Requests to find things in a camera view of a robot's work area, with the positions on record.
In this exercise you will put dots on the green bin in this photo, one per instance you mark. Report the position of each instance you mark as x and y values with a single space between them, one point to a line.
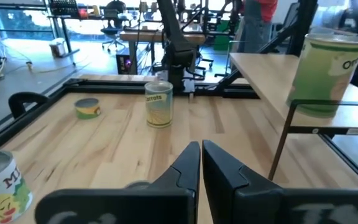
224 40

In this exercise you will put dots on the wooden workbench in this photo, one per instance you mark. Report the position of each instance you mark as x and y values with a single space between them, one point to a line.
154 36

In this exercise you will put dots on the short yellow green can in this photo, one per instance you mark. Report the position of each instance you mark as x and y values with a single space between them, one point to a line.
87 110

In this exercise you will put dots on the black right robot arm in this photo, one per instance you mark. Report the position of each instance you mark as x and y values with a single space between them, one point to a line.
179 53

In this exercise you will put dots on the person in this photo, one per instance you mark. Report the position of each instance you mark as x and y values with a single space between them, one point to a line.
266 9

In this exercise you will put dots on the large green tin can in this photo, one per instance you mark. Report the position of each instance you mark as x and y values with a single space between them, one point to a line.
322 71

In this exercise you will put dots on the black-legged desk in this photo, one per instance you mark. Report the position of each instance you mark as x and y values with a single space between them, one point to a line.
65 34

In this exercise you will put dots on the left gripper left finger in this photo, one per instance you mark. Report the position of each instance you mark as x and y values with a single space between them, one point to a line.
172 205

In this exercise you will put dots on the small waste bin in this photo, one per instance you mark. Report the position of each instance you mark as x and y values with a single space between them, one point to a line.
57 48

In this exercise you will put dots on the black computer box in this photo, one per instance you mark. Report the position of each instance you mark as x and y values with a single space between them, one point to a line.
123 63

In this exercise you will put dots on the blue office chair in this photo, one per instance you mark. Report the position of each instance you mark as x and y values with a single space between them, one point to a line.
113 31

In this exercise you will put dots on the wooden shelf black legs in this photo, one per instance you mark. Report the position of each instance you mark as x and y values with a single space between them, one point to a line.
266 81

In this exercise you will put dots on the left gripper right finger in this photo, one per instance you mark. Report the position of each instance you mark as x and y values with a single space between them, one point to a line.
244 205

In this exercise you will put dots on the tall carrots tin can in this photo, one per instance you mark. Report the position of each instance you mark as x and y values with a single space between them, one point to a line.
158 109

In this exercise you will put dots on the mixed fruit tin can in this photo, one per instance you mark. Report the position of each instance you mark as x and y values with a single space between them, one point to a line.
2 193

